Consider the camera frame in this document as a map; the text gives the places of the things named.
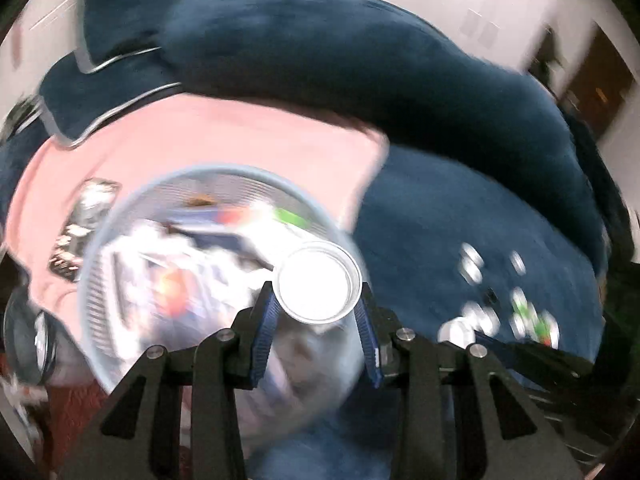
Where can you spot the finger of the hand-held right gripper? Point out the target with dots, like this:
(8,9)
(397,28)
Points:
(530,355)

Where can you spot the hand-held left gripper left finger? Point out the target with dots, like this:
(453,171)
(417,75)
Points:
(262,332)

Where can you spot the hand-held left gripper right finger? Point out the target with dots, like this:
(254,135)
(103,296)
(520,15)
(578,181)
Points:
(369,345)

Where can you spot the light green ribbed cap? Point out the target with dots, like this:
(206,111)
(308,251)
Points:
(547,332)

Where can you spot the white lid with silver rim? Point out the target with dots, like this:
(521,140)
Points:
(317,287)

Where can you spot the clear plastic tub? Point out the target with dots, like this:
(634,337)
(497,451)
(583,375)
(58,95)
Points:
(210,190)

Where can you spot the green and white cap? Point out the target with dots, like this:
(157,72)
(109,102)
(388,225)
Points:
(522,310)

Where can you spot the pile of white caps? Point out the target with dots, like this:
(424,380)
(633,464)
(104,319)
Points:
(470,265)

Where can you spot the large green cap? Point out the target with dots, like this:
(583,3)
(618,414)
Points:
(292,219)

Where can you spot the red cap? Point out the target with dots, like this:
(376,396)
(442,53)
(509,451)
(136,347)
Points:
(231,216)

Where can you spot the dark blue plush blanket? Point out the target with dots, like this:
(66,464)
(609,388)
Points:
(450,210)

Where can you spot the pink bedsheet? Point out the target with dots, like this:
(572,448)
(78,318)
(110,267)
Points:
(225,130)

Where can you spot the shiny foil wrapper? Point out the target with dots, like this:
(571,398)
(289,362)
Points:
(82,230)

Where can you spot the red cloth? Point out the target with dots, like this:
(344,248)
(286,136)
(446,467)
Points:
(70,410)

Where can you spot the black round-rimmed object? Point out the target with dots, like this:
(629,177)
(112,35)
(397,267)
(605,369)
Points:
(25,335)

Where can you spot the brown door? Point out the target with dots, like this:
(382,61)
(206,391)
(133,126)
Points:
(597,90)

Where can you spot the dark blue piped pillow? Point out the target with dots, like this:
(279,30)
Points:
(100,95)
(115,15)

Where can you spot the white wall outlet plates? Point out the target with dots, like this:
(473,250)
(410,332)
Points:
(480,27)

